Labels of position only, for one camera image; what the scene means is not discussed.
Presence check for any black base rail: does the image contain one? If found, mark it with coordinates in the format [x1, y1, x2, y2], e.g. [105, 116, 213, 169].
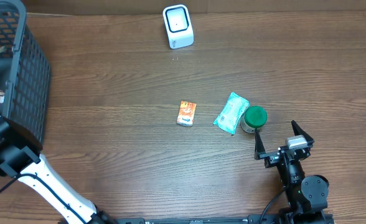
[114, 213, 335, 224]

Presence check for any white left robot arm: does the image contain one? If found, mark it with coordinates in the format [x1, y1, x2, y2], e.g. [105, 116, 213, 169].
[0, 57, 115, 223]

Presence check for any white barcode scanner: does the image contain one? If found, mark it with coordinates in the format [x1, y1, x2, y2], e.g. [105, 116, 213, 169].
[162, 4, 194, 49]

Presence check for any teal snack packet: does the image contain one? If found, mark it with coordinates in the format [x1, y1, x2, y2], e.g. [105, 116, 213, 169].
[213, 92, 250, 135]

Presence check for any grey plastic mesh basket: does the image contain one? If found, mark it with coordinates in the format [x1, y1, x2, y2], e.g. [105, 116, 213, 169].
[0, 1, 52, 142]

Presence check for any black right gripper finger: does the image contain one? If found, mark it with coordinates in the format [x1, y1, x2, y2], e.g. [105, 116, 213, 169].
[254, 129, 266, 160]
[291, 120, 314, 143]

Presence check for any green lid jar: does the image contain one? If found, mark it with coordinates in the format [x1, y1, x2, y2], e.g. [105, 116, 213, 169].
[240, 106, 268, 133]

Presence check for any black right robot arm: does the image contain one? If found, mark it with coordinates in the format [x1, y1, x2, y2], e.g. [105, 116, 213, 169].
[254, 120, 335, 224]

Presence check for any orange small carton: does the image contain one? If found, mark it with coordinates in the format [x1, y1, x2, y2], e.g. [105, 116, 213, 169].
[177, 101, 197, 126]

